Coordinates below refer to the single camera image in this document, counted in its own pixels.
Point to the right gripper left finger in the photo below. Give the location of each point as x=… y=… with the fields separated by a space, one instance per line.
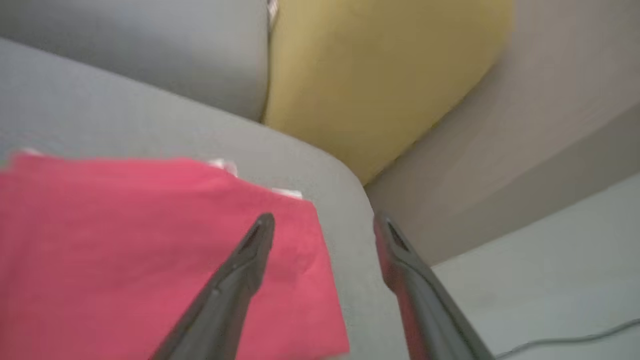
x=225 y=300

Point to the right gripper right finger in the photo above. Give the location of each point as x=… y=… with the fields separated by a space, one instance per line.
x=425 y=310

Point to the red and white shirt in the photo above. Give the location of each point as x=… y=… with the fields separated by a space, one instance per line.
x=125 y=250

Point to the beige upholstered panel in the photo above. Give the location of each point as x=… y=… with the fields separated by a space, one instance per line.
x=540 y=125

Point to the grey sofa seat cushion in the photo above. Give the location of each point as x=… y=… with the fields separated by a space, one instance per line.
x=150 y=40

